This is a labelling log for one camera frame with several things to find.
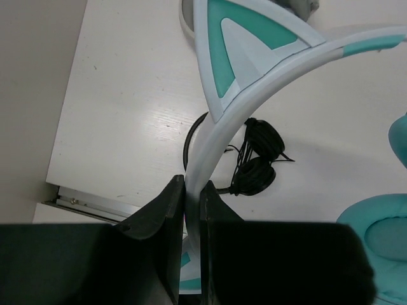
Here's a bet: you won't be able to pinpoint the black headphones front left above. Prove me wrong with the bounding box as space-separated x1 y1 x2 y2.
182 111 295 196

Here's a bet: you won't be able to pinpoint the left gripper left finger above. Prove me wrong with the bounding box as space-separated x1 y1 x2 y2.
1 175 185 304

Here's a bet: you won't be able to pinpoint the teal cat-ear headphones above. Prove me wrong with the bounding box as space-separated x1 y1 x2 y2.
179 1 406 295

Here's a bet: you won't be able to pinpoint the aluminium front rail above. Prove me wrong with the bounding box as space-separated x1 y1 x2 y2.
42 186 141 224

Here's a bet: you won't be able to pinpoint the white grey gaming headset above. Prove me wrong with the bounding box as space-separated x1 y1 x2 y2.
178 0 320 43

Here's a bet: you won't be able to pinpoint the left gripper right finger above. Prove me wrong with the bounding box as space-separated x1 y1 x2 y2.
200 182 376 304

